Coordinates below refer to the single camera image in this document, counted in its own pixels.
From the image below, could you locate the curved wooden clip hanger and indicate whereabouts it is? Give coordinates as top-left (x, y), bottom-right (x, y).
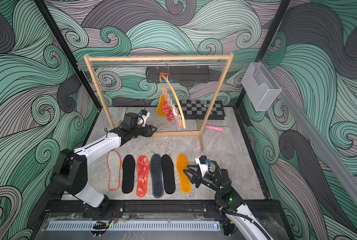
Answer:
top-left (159, 73), bottom-right (186, 130)

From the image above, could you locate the clear plastic wall bin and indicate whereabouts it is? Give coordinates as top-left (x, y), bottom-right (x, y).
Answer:
top-left (241, 62), bottom-right (281, 112)

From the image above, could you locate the orange yellow insole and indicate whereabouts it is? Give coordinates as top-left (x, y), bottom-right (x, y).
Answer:
top-left (156, 94), bottom-right (165, 117)
top-left (176, 153), bottom-right (191, 194)

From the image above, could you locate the pink toy microphone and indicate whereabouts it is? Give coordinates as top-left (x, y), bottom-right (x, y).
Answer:
top-left (205, 125), bottom-right (231, 134)

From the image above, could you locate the black wall tool shelf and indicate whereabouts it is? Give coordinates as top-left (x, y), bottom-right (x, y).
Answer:
top-left (145, 65), bottom-right (210, 84)

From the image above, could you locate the black white chessboard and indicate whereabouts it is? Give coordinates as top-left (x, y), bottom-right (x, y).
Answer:
top-left (179, 100), bottom-right (225, 120)

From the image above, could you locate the white slotted cable duct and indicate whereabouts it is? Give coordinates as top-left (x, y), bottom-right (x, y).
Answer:
top-left (45, 220), bottom-right (221, 232)

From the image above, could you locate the black insole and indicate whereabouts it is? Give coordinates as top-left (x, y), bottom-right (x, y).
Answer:
top-left (161, 155), bottom-right (175, 195)
top-left (122, 155), bottom-right (135, 194)

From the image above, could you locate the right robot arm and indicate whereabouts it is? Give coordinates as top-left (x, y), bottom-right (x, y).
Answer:
top-left (183, 161), bottom-right (273, 240)

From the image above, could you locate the red patterned insole front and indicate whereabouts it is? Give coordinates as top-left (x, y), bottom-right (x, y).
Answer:
top-left (107, 151), bottom-right (122, 191)

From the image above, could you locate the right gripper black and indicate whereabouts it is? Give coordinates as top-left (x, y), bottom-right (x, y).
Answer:
top-left (186, 162), bottom-right (224, 195)

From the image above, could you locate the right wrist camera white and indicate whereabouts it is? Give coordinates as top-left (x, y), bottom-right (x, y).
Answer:
top-left (195, 156), bottom-right (210, 177)

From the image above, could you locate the wooden clothes rack frame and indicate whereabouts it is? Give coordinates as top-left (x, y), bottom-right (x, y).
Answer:
top-left (83, 52), bottom-right (235, 152)

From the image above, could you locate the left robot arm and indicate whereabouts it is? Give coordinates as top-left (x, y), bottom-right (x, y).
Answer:
top-left (49, 110), bottom-right (157, 208)

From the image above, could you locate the red patterned insole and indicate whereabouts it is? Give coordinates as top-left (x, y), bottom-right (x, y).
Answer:
top-left (107, 151), bottom-right (122, 191)
top-left (136, 155), bottom-right (149, 197)
top-left (162, 100), bottom-right (175, 122)

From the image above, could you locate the grey insole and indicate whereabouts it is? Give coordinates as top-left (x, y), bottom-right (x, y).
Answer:
top-left (149, 154), bottom-right (164, 199)

